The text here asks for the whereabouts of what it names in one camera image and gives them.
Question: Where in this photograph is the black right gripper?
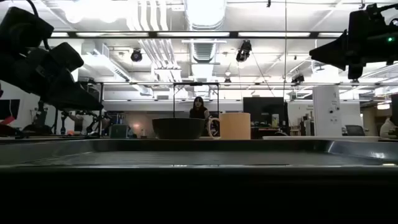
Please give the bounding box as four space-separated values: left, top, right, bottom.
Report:
309 29 398 80

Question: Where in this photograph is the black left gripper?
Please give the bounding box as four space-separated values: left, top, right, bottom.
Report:
0 46 104 112

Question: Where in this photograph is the black bowl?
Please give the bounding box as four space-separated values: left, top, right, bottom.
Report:
152 117 206 140

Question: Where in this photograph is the orange mug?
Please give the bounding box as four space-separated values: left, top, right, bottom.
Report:
207 112 252 141

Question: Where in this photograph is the black plastic tray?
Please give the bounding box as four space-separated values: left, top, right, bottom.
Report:
0 138 398 178

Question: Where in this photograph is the white pillar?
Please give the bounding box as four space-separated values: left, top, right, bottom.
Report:
312 85 342 137

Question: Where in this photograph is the black office chair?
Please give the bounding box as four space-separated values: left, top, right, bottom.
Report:
345 124 366 137

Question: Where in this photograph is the black monitor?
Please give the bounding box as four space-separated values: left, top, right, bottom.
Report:
243 96 289 125

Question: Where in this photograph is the person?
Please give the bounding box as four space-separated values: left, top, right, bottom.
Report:
189 96 211 120
379 116 398 139

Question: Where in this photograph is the black metal stand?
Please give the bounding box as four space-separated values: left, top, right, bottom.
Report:
172 82 220 119

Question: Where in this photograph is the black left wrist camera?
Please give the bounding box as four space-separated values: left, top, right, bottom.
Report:
45 42 85 73

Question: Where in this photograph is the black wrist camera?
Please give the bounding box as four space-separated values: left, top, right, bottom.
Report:
45 42 85 73
347 2 389 32

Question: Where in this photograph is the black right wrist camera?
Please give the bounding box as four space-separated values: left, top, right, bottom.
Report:
347 2 389 32

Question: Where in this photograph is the round black ceiling camera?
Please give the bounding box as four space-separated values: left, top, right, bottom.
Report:
130 49 144 63

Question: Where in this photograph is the black overhead camera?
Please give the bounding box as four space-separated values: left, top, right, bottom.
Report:
235 39 253 63

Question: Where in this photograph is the black aluminium frame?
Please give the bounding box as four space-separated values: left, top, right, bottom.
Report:
49 30 348 40

